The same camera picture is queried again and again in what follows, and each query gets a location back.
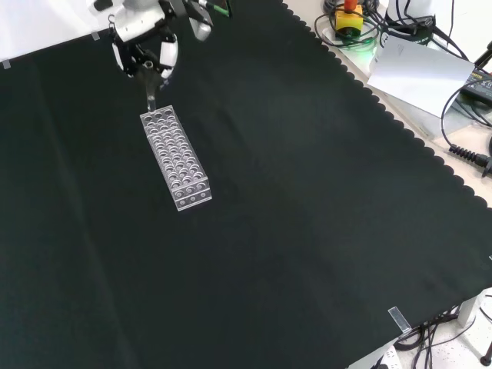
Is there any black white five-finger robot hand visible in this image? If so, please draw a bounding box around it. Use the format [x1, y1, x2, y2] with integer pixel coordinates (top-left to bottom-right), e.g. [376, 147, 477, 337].
[110, 0, 213, 90]

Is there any clear glass test tube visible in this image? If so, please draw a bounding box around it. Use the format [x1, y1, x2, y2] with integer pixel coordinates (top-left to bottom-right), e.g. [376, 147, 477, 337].
[142, 60, 158, 113]

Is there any clear plastic test tube rack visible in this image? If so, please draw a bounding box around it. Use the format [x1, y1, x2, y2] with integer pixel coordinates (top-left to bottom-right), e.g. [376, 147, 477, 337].
[139, 103, 214, 213]

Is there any yellow emergency stop button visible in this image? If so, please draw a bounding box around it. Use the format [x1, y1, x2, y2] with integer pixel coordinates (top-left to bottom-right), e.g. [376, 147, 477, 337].
[334, 0, 364, 39]

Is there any black bench cloth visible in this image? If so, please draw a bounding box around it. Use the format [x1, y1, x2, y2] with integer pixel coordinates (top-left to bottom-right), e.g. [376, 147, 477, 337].
[0, 0, 492, 369]

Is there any white paper sheet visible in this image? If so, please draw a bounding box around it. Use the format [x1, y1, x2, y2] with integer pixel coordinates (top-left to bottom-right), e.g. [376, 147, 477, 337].
[367, 35, 477, 119]

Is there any black power adapter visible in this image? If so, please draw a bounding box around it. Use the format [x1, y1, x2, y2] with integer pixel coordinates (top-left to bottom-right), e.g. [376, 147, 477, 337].
[459, 68, 492, 104]

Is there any white power strip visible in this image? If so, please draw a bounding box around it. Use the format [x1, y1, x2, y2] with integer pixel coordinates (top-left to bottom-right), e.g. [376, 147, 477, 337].
[367, 344, 401, 369]

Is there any white table leg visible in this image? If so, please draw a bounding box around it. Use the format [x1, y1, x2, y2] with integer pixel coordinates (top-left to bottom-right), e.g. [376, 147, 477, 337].
[459, 291, 486, 328]

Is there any green cable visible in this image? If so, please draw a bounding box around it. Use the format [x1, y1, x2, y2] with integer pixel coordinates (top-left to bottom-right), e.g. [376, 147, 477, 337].
[202, 0, 234, 18]

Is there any black cable with ribbed plug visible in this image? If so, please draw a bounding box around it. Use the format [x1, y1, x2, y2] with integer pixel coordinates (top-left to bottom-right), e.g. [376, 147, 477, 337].
[440, 82, 492, 178]

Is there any black cable bundle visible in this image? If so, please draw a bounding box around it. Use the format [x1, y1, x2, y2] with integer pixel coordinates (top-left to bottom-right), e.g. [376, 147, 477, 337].
[394, 294, 492, 369]

